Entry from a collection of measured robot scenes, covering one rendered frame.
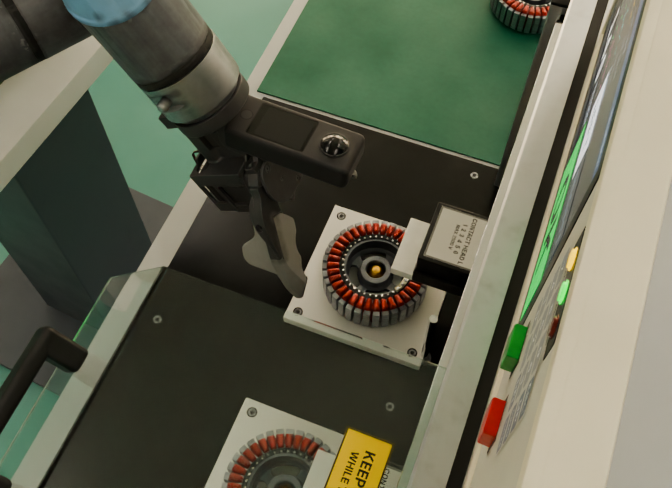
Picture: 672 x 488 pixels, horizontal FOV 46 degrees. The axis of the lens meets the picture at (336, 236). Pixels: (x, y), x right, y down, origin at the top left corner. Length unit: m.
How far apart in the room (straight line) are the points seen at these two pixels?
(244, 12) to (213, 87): 1.58
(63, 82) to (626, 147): 0.90
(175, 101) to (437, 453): 0.36
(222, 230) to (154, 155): 1.06
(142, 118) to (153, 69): 1.39
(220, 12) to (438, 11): 1.17
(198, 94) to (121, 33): 0.08
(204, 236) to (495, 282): 0.48
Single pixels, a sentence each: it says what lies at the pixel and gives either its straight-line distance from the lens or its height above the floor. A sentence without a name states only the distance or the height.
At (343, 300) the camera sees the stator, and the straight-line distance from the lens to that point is 0.79.
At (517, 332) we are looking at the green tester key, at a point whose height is 1.19.
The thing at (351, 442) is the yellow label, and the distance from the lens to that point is 0.49.
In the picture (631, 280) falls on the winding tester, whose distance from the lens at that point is 0.26.
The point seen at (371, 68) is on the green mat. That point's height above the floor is 0.75.
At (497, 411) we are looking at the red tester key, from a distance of 0.37.
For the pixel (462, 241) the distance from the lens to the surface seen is 0.71.
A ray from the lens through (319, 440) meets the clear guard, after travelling 0.49.
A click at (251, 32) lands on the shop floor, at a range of 2.16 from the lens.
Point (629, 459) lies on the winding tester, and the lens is 0.24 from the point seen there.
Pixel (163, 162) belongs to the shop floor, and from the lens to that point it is 1.92.
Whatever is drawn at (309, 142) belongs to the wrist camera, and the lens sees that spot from 0.66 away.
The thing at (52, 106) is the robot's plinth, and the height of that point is 0.74.
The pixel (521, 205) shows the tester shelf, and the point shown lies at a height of 1.12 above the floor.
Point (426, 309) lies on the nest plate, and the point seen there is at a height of 0.78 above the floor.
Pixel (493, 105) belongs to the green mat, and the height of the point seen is 0.75.
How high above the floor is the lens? 1.53
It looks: 60 degrees down
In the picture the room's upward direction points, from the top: straight up
